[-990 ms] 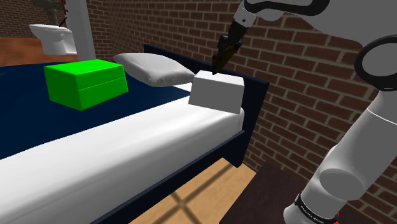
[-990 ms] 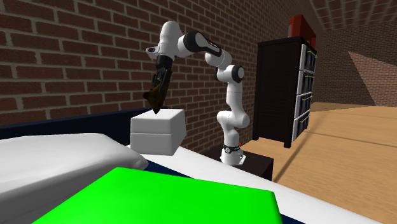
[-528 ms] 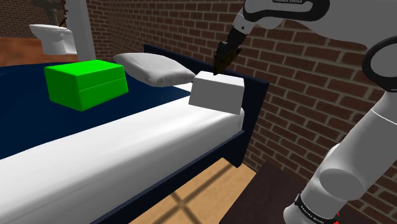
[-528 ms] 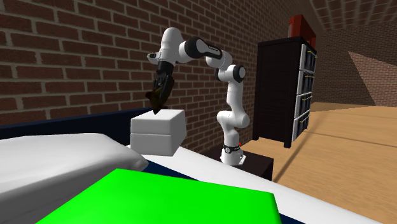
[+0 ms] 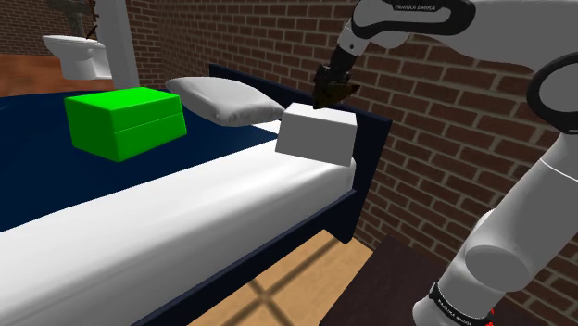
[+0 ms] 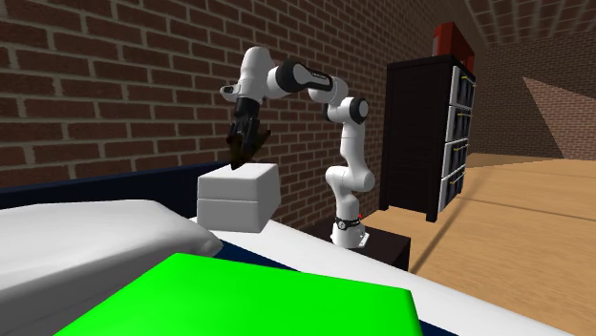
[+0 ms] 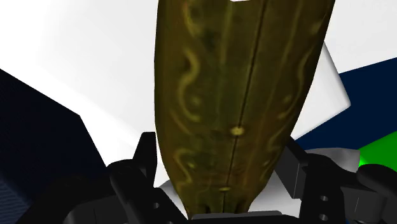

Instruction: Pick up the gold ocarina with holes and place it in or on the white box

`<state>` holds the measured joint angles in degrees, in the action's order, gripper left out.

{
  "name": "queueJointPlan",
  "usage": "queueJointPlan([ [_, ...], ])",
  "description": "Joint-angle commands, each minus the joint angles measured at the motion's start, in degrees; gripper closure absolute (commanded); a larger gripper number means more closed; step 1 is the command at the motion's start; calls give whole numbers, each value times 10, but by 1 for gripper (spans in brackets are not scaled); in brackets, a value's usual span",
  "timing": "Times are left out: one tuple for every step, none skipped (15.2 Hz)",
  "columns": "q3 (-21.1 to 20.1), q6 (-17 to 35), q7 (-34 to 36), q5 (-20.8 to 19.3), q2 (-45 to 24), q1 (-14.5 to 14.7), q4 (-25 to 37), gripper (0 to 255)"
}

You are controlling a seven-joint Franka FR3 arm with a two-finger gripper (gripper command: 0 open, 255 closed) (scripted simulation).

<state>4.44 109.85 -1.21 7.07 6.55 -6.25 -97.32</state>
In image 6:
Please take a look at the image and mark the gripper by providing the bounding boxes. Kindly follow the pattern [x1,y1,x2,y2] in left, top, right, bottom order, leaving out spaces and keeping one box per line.
[230,96,262,171]

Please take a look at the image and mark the dark brown object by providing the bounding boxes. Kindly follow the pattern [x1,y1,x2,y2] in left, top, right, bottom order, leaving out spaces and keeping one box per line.
[225,123,272,162]

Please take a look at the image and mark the white blocky stacked pillow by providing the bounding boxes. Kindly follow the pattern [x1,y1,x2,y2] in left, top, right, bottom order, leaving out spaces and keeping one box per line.
[196,161,283,234]

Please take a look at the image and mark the bright green cushion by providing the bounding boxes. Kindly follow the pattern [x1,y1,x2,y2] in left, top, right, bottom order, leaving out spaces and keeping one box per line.
[53,252,424,336]

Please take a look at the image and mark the white soft pillow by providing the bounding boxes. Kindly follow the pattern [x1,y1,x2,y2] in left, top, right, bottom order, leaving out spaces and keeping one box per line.
[0,199,224,336]

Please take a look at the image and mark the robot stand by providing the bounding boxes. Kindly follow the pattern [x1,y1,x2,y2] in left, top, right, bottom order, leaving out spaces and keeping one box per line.
[301,217,413,272]

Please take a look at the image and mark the black chest of drawers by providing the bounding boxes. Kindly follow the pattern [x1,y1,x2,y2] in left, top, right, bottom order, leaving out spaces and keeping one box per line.
[378,21,479,224]

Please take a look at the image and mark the bed with dark blue frame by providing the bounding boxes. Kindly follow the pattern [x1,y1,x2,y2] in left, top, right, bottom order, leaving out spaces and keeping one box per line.
[0,159,575,336]

